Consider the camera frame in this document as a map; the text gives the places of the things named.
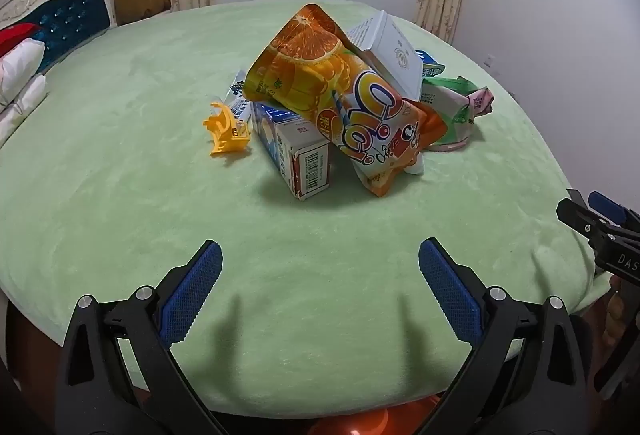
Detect blue white carton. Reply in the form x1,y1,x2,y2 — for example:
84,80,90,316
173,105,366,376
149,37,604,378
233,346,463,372
250,100,333,201

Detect orange bin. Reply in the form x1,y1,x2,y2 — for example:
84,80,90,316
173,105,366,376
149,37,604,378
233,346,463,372
305,397,441,435

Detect orange snack bag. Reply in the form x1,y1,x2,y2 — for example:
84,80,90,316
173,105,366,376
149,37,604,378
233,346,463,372
246,4,448,198

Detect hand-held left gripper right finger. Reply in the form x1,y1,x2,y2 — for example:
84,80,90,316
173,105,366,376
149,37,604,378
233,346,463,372
415,237,591,435

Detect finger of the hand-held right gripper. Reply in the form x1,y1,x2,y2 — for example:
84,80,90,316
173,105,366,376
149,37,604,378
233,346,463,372
587,190,640,228
556,188,607,242

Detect person's right hand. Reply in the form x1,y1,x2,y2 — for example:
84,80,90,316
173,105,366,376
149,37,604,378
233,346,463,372
601,274,624,351

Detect green pink crumpled wrapper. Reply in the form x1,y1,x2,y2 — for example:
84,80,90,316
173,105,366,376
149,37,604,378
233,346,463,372
420,76,496,152

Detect red pillow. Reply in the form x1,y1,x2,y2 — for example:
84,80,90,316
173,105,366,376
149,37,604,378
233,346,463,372
0,22,43,58

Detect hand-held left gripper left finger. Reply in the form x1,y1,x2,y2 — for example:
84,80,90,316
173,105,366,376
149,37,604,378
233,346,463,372
55,239,236,435

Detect white cardboard box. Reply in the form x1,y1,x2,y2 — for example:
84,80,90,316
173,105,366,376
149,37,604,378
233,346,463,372
345,10,426,101

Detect blue green snack packet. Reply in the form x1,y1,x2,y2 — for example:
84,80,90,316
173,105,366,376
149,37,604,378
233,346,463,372
415,49,446,77

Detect cream blue tufted headboard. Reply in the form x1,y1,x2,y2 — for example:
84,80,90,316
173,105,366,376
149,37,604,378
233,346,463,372
0,0,113,76

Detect yellow toy excavator piece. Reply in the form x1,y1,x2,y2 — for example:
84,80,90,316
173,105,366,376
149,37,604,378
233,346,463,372
202,102,251,162

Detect white printed pillow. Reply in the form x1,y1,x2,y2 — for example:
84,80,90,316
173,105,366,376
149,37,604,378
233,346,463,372
0,40,46,103
0,74,48,148

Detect clear plastic wrapper blue print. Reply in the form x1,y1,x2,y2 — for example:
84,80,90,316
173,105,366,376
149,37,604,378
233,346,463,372
227,69,256,123

